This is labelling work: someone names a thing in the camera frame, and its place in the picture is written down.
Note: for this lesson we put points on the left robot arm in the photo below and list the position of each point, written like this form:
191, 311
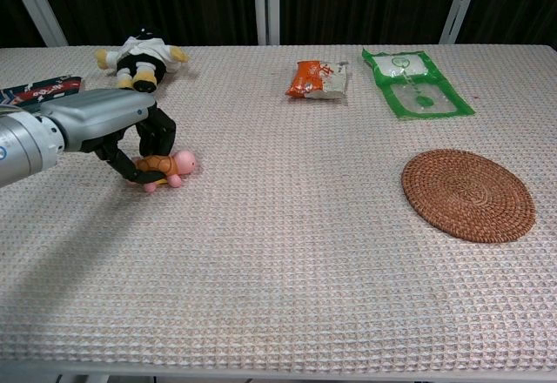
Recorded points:
26, 145

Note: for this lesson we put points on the orange white snack packet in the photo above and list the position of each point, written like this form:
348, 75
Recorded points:
317, 80

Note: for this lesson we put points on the green clear plastic package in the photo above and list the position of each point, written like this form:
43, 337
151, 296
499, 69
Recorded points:
413, 82

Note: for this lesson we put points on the pink turtle toy brown shell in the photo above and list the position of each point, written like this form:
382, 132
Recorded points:
172, 167

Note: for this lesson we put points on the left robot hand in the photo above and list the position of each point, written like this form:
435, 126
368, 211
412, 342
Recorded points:
109, 124

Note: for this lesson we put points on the beige waffle table cloth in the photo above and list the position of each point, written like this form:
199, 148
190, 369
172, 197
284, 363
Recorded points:
278, 235

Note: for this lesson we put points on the dark blue red printed box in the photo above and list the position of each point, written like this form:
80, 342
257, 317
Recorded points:
39, 89

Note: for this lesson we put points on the round woven rattan coaster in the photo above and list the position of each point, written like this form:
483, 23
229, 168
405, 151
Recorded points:
467, 193

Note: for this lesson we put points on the black white plush doll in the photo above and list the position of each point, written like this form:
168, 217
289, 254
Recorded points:
139, 63

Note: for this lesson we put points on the white metal frame post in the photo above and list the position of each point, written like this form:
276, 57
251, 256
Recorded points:
459, 4
266, 4
39, 4

